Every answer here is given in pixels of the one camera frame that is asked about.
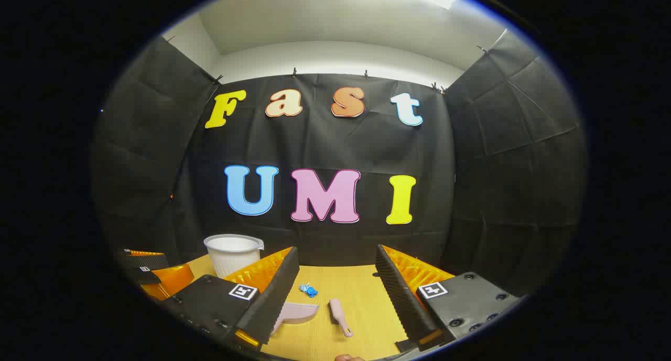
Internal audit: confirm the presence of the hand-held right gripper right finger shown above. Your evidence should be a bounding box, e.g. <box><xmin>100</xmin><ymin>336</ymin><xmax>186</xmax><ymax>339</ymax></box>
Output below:
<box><xmin>375</xmin><ymin>244</ymin><xmax>520</xmax><ymax>354</ymax></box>

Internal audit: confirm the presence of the small pink dustpan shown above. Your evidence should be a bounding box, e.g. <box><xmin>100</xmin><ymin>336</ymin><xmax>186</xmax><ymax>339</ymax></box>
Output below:
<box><xmin>271</xmin><ymin>302</ymin><xmax>319</xmax><ymax>334</ymax></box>

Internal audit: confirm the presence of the white garbage bin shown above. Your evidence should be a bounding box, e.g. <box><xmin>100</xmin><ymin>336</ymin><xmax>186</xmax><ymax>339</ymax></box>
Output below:
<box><xmin>203</xmin><ymin>234</ymin><xmax>265</xmax><ymax>279</ymax></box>

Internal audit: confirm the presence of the wooden desktop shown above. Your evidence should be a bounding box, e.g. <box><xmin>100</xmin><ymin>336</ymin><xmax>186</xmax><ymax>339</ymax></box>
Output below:
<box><xmin>186</xmin><ymin>254</ymin><xmax>420</xmax><ymax>361</ymax></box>

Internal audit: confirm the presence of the small pink broom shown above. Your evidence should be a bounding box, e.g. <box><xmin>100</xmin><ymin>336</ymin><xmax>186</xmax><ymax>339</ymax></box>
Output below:
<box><xmin>329</xmin><ymin>298</ymin><xmax>354</xmax><ymax>338</ymax></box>

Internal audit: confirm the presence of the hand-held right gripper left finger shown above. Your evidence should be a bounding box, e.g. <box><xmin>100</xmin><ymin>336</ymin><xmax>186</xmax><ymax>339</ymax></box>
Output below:
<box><xmin>160</xmin><ymin>246</ymin><xmax>300</xmax><ymax>351</ymax></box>

